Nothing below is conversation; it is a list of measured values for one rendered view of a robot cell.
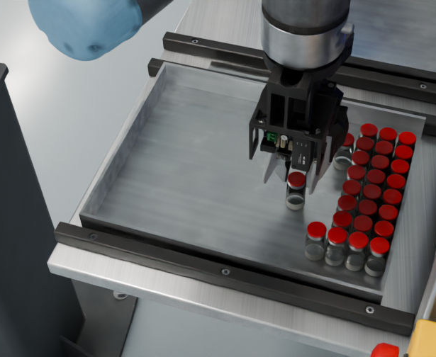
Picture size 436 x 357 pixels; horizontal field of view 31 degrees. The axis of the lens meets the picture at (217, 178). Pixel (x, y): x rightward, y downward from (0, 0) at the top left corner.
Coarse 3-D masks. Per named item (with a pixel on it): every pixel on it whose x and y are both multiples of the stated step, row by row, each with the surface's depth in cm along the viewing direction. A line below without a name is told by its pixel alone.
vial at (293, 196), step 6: (288, 186) 88; (294, 186) 87; (300, 186) 87; (288, 192) 88; (294, 192) 88; (300, 192) 88; (288, 198) 89; (294, 198) 88; (300, 198) 89; (288, 204) 90; (294, 204) 89; (300, 204) 89
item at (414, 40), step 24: (360, 0) 114; (384, 0) 114; (408, 0) 114; (432, 0) 113; (360, 24) 111; (384, 24) 110; (408, 24) 110; (432, 24) 110; (360, 48) 107; (384, 48) 107; (408, 48) 107; (432, 48) 107; (384, 72) 102; (408, 72) 101; (432, 72) 99
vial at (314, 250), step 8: (312, 224) 83; (320, 224) 83; (312, 232) 83; (320, 232) 83; (312, 240) 83; (320, 240) 83; (312, 248) 84; (320, 248) 84; (312, 256) 85; (320, 256) 85
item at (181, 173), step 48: (192, 96) 103; (240, 96) 102; (144, 144) 97; (192, 144) 97; (240, 144) 97; (96, 192) 89; (144, 192) 93; (192, 192) 92; (240, 192) 92; (336, 192) 92; (144, 240) 86; (192, 240) 88; (240, 240) 88; (288, 240) 88; (336, 288) 81
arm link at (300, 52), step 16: (272, 32) 66; (288, 32) 71; (336, 32) 66; (352, 32) 67; (272, 48) 67; (288, 48) 66; (304, 48) 66; (320, 48) 66; (336, 48) 67; (288, 64) 68; (304, 64) 67; (320, 64) 67
